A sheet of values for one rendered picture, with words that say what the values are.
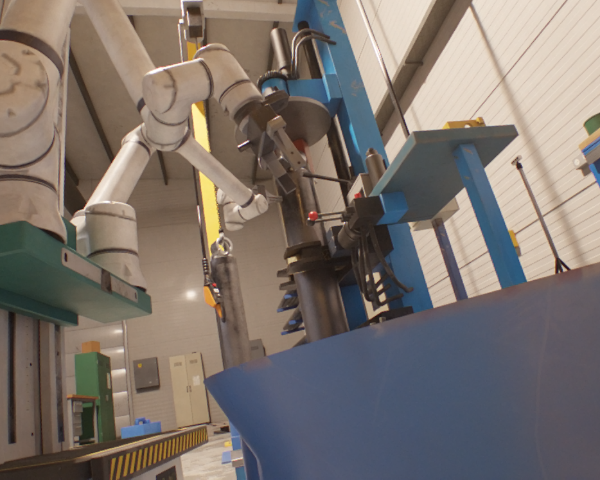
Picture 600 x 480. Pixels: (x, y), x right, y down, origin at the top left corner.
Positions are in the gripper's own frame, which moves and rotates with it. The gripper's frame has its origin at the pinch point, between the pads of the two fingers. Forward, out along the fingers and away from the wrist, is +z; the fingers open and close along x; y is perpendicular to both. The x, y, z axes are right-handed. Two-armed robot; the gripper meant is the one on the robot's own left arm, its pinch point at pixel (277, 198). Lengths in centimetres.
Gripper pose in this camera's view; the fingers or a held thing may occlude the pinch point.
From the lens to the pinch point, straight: 237.8
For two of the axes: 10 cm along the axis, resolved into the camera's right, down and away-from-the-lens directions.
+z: 8.3, 0.4, 5.5
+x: 2.0, 9.1, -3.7
